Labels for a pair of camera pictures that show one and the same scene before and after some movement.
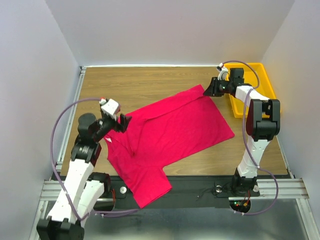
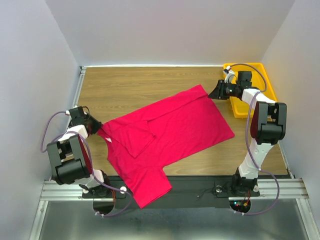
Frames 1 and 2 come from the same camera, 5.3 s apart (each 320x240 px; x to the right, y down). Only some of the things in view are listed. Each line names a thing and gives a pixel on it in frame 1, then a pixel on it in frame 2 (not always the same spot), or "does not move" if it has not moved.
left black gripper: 122,126 to 97,124
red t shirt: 166,134 does not move
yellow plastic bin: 266,89 does not move
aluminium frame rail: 51,187 does not move
